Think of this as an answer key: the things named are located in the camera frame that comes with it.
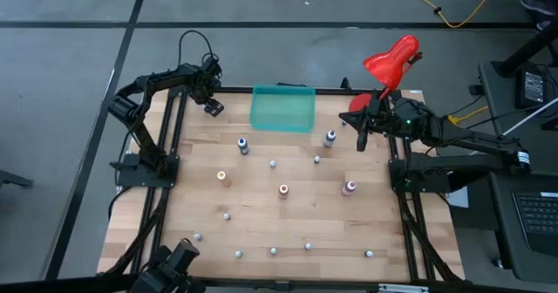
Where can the black desk leg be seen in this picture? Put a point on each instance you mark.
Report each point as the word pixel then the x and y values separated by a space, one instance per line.
pixel 527 49

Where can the large blue food coloring bottle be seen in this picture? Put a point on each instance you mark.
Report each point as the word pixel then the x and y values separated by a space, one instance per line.
pixel 242 145

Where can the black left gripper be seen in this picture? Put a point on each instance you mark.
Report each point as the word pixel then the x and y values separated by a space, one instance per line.
pixel 204 86

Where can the grey chair foot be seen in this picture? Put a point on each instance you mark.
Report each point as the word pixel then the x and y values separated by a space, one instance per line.
pixel 13 179

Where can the large purple food coloring bottle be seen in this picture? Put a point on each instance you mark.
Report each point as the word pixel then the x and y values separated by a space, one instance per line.
pixel 330 138

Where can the teal translucent plastic bin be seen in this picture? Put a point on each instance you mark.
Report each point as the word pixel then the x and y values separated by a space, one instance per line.
pixel 283 110

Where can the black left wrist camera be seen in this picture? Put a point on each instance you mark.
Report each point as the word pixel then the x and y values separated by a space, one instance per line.
pixel 211 65

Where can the laptop keyboard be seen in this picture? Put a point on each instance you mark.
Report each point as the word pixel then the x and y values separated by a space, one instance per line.
pixel 538 223

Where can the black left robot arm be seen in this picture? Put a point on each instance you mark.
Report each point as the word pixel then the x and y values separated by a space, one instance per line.
pixel 131 110

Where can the large red food coloring bottle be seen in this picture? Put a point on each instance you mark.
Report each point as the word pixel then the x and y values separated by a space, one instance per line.
pixel 283 191

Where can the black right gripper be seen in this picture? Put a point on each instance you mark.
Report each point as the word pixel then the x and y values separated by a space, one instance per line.
pixel 379 117

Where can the dark grey side table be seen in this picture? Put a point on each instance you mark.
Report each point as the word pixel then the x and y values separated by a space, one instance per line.
pixel 501 92

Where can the large pink food coloring bottle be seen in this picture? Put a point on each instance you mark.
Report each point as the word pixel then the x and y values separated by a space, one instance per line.
pixel 349 188

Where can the white label strip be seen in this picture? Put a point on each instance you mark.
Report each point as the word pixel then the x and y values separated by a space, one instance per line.
pixel 403 288

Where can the black boxy device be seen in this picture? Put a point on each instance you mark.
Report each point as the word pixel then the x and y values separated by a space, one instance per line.
pixel 174 262

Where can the black power adapter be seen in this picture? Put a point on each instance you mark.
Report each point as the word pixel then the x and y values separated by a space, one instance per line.
pixel 534 86

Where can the red desk lamp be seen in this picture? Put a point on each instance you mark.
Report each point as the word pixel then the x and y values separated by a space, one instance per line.
pixel 392 64

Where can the white paper sheet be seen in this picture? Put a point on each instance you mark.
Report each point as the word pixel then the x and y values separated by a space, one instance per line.
pixel 457 199

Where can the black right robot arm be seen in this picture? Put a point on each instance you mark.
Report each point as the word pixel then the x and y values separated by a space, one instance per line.
pixel 471 142

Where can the person's shoe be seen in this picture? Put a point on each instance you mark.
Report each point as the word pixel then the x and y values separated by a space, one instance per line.
pixel 538 6

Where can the large yellow food coloring bottle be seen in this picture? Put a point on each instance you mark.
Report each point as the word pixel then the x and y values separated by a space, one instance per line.
pixel 223 178

